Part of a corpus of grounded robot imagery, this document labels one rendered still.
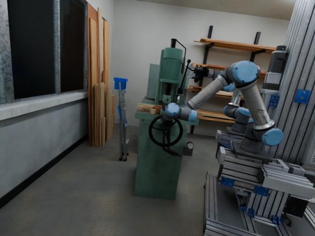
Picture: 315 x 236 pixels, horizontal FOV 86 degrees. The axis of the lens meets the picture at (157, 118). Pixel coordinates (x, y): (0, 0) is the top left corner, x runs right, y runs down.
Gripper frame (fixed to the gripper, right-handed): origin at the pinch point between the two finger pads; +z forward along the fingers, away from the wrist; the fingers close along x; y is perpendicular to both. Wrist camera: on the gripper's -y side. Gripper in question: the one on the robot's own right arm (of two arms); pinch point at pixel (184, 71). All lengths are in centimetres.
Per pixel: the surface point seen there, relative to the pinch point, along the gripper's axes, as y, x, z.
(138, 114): -27, 34, 38
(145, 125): -35, 41, 30
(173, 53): 10.2, -10.6, 13.1
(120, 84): -62, -32, 70
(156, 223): -71, 117, 9
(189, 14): -65, -258, -28
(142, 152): -55, 60, 30
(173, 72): -2.2, -0.1, 10.6
